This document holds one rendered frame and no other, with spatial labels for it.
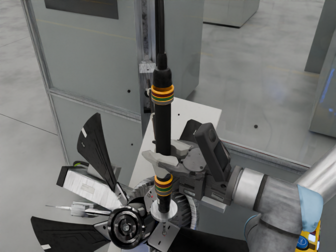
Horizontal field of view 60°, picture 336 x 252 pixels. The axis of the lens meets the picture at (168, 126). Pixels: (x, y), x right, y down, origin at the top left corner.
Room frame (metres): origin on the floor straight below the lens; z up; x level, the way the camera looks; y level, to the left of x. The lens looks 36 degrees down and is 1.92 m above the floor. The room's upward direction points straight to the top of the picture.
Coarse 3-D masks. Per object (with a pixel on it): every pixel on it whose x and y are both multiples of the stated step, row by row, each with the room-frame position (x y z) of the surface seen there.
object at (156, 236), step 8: (160, 224) 0.52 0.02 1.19; (168, 224) 0.52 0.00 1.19; (152, 232) 0.50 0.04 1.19; (160, 232) 0.50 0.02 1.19; (168, 232) 0.50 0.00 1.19; (176, 232) 0.50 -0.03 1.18; (152, 240) 0.47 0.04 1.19; (160, 240) 0.47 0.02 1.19; (168, 240) 0.47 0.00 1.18; (160, 248) 0.45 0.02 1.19
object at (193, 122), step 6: (192, 120) 0.74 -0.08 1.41; (186, 126) 0.74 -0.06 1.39; (192, 126) 0.72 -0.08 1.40; (198, 126) 0.70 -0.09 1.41; (186, 132) 0.71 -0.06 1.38; (180, 138) 0.71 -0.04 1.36; (186, 138) 0.69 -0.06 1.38; (192, 138) 0.67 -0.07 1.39; (222, 144) 0.60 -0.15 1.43; (228, 156) 0.56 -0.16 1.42; (174, 180) 0.57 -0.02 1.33; (174, 186) 0.55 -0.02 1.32
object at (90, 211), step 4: (64, 208) 0.68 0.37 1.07; (68, 208) 0.67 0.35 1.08; (88, 208) 0.65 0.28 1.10; (92, 208) 0.65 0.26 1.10; (88, 212) 0.64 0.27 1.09; (92, 212) 0.64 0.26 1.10; (96, 212) 0.63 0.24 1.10; (100, 212) 0.63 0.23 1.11; (104, 212) 0.63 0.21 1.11; (108, 212) 0.63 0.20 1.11
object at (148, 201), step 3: (153, 186) 0.62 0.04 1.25; (150, 189) 0.61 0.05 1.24; (153, 189) 0.60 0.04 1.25; (147, 192) 0.61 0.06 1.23; (153, 192) 0.59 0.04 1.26; (153, 195) 0.57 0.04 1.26; (156, 195) 0.56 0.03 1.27; (144, 198) 0.59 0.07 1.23; (147, 198) 0.58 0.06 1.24; (150, 198) 0.57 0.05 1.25; (153, 198) 0.56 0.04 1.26; (156, 198) 0.55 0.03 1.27; (144, 201) 0.57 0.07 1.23; (147, 201) 0.57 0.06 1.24; (150, 201) 0.56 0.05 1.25; (147, 204) 0.55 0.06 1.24; (150, 204) 0.54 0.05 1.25; (147, 207) 0.54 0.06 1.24; (147, 210) 0.53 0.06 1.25
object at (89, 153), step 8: (96, 112) 0.75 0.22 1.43; (88, 120) 0.76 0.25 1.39; (96, 120) 0.73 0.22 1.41; (88, 128) 0.75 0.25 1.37; (96, 128) 0.72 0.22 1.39; (80, 136) 0.78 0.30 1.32; (88, 136) 0.74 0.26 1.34; (96, 136) 0.71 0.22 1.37; (80, 144) 0.78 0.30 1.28; (88, 144) 0.74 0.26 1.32; (96, 144) 0.70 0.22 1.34; (104, 144) 0.68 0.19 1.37; (80, 152) 0.78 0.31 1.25; (88, 152) 0.74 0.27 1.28; (96, 152) 0.69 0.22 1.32; (104, 152) 0.67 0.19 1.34; (88, 160) 0.75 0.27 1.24; (96, 160) 0.70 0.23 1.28; (104, 160) 0.66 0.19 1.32; (96, 168) 0.71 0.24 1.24; (104, 168) 0.65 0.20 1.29; (104, 176) 0.67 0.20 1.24; (112, 176) 0.62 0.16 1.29; (112, 184) 0.61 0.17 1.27
